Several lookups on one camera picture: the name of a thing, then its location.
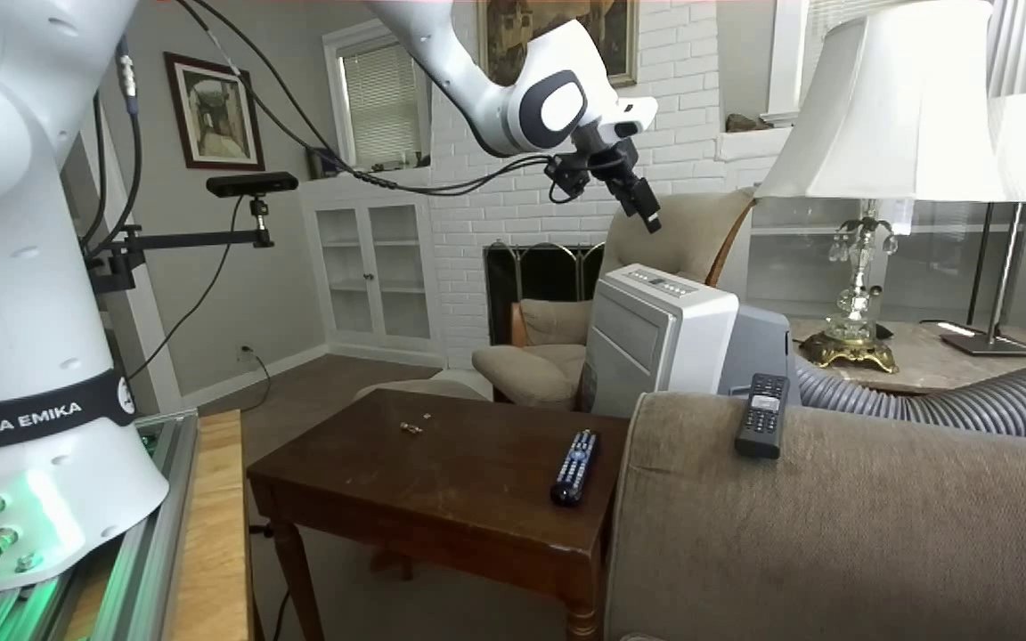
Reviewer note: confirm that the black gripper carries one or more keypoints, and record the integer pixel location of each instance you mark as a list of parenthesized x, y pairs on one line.
[(611, 146)]

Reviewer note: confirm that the white portable air conditioner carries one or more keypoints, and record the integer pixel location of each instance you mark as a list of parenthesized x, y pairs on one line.
[(656, 331)]

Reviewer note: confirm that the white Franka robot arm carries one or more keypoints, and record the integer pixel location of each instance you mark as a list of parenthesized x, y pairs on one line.
[(16, 297)]

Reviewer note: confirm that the black fireplace screen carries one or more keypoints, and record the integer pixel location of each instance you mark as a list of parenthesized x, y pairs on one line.
[(535, 288)]

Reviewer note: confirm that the small dark ornament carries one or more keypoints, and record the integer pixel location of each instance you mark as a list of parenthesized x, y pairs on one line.
[(751, 123)]

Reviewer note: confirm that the beige armchair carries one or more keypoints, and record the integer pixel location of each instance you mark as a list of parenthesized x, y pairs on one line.
[(535, 368)]

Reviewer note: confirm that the short black remote control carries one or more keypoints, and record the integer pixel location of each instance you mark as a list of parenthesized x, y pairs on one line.
[(764, 413)]

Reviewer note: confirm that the crystal table lamp, white shade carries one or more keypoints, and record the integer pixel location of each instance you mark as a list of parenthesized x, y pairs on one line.
[(882, 109)]

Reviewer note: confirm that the long black remote, blue buttons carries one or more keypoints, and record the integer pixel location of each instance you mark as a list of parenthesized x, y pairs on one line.
[(575, 463)]

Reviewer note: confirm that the white framed mirror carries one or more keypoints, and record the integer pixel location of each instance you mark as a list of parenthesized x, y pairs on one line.
[(383, 102)]

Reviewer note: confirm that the small metal hardware pieces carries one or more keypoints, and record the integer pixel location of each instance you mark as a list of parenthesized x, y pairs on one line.
[(414, 422)]

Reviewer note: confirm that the dark wooden side table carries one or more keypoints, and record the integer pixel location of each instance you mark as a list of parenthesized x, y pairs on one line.
[(442, 474)]

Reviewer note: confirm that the round stone lamp table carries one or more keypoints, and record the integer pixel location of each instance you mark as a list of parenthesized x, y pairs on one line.
[(953, 361)]

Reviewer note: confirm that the beige fabric sofa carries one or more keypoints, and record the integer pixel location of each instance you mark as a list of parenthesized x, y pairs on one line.
[(845, 534)]

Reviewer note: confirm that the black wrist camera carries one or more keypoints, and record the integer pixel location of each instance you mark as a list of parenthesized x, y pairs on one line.
[(564, 176)]

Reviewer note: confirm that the black stereo camera bar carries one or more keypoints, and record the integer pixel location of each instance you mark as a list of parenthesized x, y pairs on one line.
[(250, 183)]

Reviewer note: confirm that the dark framed wall picture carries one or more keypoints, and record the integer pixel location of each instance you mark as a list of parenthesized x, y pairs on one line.
[(214, 113)]

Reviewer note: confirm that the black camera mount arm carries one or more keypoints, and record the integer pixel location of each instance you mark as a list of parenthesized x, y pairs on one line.
[(180, 240)]

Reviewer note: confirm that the aluminium rail base frame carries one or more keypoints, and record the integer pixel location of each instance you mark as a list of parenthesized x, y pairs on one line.
[(143, 534)]

